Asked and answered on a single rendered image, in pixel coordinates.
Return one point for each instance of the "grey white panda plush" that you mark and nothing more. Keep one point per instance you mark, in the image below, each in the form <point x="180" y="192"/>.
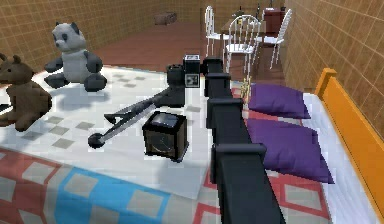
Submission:
<point x="75" y="60"/>

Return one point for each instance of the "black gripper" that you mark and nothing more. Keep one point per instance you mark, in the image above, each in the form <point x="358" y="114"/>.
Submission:
<point x="175" y="83"/>

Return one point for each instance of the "white spindle chair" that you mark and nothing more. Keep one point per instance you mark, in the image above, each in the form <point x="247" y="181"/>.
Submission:
<point x="281" y="31"/>
<point x="241" y="46"/>
<point x="210" y="23"/>

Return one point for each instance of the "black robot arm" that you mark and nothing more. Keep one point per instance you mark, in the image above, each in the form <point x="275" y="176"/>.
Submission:
<point x="238" y="173"/>

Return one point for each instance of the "dark red cabinet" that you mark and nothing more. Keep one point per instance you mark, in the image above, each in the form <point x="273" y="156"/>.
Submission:
<point x="274" y="18"/>

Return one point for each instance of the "orange bed with patterned quilt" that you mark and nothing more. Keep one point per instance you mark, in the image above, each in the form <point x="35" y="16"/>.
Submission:
<point x="100" y="193"/>

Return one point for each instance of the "small golden instrument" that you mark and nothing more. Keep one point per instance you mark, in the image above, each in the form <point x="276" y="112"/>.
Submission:
<point x="246" y="90"/>

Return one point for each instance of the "brown plush animal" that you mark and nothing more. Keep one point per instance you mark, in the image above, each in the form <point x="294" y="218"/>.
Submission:
<point x="25" y="96"/>

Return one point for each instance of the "black cube clock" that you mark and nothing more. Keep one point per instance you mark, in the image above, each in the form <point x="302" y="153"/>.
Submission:
<point x="165" y="138"/>

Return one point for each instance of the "purple pillow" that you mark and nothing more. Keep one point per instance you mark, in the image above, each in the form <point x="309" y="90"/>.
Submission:
<point x="276" y="100"/>
<point x="286" y="150"/>

